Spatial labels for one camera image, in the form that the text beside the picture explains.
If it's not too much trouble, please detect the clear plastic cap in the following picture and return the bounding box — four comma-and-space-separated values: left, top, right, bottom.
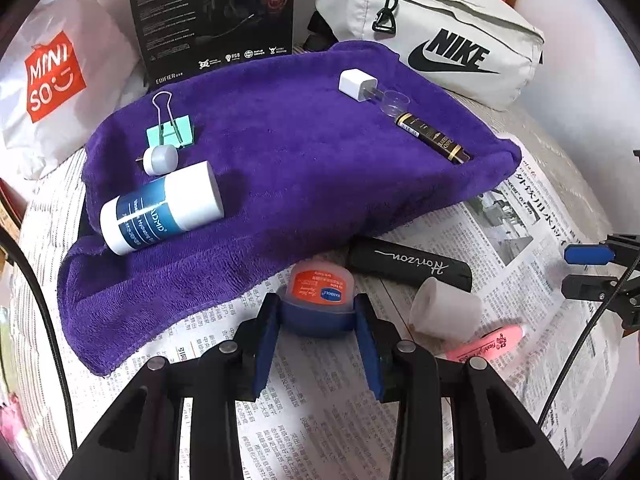
377, 89, 412, 121

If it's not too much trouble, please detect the pink striped cloth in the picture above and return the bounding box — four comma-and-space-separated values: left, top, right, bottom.
0, 390, 23, 461

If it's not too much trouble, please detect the white blue bottle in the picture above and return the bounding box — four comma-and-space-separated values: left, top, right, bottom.
99, 161, 224, 257

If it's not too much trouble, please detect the green binder clip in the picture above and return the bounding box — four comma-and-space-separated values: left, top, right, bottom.
145, 91, 194, 150

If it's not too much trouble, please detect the red book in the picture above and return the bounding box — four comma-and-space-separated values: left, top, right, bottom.
0, 178, 25, 223

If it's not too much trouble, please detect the small white usb light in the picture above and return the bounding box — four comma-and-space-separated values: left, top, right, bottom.
135, 144, 180, 177

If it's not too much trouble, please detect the black headset box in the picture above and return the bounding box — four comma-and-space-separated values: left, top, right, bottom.
125, 0, 301, 88

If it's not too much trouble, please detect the brown gold tube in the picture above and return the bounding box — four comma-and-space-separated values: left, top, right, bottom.
392, 111, 473, 166

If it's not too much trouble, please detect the white charger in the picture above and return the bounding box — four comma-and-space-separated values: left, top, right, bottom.
338, 68, 386, 106

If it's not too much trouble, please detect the black tube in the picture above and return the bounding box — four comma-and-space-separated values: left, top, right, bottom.
346, 237, 473, 293

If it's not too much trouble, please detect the pink highlighter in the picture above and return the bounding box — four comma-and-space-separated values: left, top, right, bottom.
435, 322, 528, 363

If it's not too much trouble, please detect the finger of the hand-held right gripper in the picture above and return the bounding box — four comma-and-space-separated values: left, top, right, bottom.
564, 232, 640, 266
561, 274, 626, 302

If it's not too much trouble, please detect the white plastic shopping bag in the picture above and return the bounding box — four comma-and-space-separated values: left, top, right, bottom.
0, 0, 151, 181

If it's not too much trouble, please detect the blue lip balm jar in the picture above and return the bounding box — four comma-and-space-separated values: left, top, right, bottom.
276, 256, 361, 338

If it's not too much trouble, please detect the purple towel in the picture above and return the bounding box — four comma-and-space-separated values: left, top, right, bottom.
57, 40, 523, 377

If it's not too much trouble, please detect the newspaper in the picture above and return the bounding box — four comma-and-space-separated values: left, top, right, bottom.
120, 132, 613, 480

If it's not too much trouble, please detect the small white cup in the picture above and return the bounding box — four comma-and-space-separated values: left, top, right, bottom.
409, 276, 483, 345

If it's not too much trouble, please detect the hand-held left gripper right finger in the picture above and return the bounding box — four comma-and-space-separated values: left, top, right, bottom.
354, 292, 573, 480

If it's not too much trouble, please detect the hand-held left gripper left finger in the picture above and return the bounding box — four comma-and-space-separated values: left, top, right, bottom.
57, 292, 282, 480

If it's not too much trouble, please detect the black cable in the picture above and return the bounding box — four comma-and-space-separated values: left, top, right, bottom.
0, 230, 78, 453
539, 255, 640, 423

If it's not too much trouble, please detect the grey waist bag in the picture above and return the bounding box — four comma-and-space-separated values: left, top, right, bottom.
305, 0, 546, 113

